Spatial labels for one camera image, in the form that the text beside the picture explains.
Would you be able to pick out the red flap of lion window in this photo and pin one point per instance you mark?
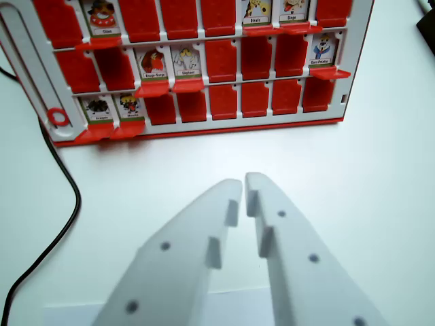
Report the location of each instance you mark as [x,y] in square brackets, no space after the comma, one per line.
[218,17]

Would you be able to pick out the red and white game board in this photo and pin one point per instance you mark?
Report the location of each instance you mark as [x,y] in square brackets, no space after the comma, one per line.
[204,125]

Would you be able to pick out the black box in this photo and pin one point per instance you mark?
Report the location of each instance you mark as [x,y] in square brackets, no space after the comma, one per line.
[427,32]

